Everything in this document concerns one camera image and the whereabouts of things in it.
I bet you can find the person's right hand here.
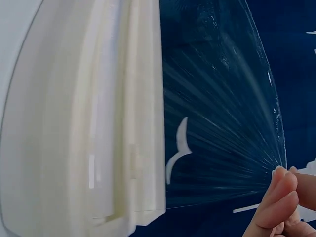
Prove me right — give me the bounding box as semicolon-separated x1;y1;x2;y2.
242;165;316;237

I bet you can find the transparent plastic film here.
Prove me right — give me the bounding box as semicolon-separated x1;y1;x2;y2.
133;0;288;212

